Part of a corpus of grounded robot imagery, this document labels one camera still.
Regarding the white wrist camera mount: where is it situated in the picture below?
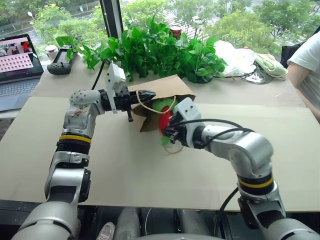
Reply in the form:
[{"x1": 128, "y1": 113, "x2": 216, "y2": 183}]
[
  {"x1": 104, "y1": 62, "x2": 127, "y2": 115},
  {"x1": 172, "y1": 97, "x2": 202, "y2": 148}
]

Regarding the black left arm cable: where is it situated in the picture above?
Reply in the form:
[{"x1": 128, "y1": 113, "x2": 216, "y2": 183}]
[{"x1": 90, "y1": 58, "x2": 111, "y2": 91}]

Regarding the silver robot torso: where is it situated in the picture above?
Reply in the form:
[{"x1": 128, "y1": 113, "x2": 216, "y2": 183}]
[{"x1": 136, "y1": 232, "x2": 226, "y2": 240}]

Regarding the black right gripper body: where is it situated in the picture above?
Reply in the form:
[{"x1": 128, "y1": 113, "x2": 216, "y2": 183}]
[{"x1": 169, "y1": 112, "x2": 191, "y2": 148}]

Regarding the red plush toy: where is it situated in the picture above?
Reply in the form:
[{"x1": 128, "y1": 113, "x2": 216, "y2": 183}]
[{"x1": 158, "y1": 104, "x2": 176, "y2": 147}]

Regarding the black window frame post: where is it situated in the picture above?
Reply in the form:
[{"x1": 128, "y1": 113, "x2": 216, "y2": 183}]
[{"x1": 99, "y1": 0, "x2": 124, "y2": 39}]

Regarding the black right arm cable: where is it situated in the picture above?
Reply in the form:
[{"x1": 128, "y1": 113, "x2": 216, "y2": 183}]
[{"x1": 170, "y1": 118, "x2": 255, "y2": 149}]

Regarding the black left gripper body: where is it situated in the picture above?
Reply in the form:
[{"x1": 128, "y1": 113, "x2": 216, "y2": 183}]
[{"x1": 113, "y1": 90, "x2": 139, "y2": 123}]

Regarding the white plastic bag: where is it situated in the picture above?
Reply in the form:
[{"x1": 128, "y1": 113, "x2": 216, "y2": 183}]
[{"x1": 212, "y1": 39, "x2": 258, "y2": 78}]

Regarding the beige cardboard sheet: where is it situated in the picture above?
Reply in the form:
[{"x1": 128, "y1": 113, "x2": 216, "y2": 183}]
[{"x1": 0, "y1": 96, "x2": 320, "y2": 213}]

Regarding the green leafy potted plant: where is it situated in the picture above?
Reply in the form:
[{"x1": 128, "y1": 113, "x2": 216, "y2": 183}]
[{"x1": 55, "y1": 14, "x2": 228, "y2": 84}]

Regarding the red tin can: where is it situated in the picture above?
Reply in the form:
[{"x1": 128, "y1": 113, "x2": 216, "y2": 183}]
[{"x1": 169, "y1": 25, "x2": 182, "y2": 41}]

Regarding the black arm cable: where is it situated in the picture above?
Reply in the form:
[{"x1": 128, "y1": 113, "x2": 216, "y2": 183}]
[
  {"x1": 170, "y1": 118, "x2": 255, "y2": 149},
  {"x1": 90, "y1": 58, "x2": 111, "y2": 91}
]

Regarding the round black wire stand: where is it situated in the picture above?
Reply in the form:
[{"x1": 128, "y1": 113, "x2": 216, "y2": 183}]
[{"x1": 239, "y1": 65, "x2": 274, "y2": 85}]

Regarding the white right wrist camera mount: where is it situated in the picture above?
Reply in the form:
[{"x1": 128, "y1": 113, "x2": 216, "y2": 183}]
[{"x1": 172, "y1": 97, "x2": 202, "y2": 148}]

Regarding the pale green folded cloth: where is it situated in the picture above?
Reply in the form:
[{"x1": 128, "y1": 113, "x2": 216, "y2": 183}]
[{"x1": 254, "y1": 52, "x2": 289, "y2": 81}]

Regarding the brown paper bag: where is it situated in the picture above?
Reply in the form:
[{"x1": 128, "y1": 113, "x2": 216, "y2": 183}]
[{"x1": 127, "y1": 74, "x2": 197, "y2": 155}]

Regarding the white sneaker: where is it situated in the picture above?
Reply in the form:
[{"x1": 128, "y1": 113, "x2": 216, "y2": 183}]
[{"x1": 96, "y1": 221, "x2": 116, "y2": 240}]

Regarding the black bag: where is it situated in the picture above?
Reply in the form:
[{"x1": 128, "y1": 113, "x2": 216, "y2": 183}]
[{"x1": 279, "y1": 42, "x2": 305, "y2": 69}]

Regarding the person in white T-shirt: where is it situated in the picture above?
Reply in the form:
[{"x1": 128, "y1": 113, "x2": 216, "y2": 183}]
[{"x1": 286, "y1": 31, "x2": 320, "y2": 121}]

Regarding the grey rounded leg shape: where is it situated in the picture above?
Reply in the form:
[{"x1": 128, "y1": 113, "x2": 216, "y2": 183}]
[
  {"x1": 176, "y1": 208, "x2": 216, "y2": 236},
  {"x1": 112, "y1": 207, "x2": 141, "y2": 240}
]

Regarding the black handheld controller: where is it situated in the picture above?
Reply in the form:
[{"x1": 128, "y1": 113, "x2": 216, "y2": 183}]
[{"x1": 46, "y1": 47, "x2": 79, "y2": 76}]

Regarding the black power cable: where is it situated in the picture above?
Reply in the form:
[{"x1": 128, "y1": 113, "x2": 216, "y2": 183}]
[{"x1": 213, "y1": 186, "x2": 240, "y2": 238}]

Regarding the white paper cup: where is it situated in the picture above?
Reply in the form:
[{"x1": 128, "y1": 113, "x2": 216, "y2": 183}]
[{"x1": 44, "y1": 44, "x2": 59, "y2": 63}]

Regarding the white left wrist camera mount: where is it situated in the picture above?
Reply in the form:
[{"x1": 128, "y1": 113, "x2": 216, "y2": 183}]
[{"x1": 104, "y1": 62, "x2": 127, "y2": 115}]

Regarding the grey open laptop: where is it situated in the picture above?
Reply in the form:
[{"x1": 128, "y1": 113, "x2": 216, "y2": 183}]
[{"x1": 0, "y1": 33, "x2": 45, "y2": 112}]

